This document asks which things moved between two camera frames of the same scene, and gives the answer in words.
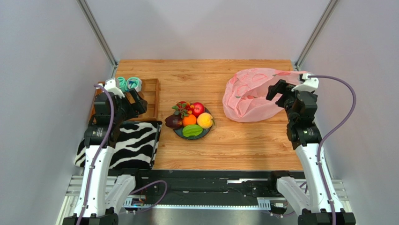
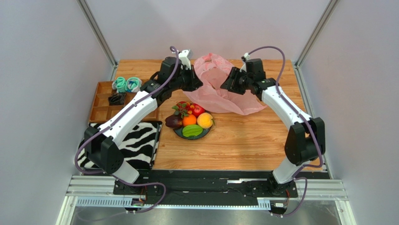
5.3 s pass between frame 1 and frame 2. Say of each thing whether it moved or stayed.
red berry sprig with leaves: stayed
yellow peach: stayed
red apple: stayed
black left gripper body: moved
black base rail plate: stayed
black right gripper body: moved
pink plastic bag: moved
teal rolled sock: stayed
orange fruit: stayed
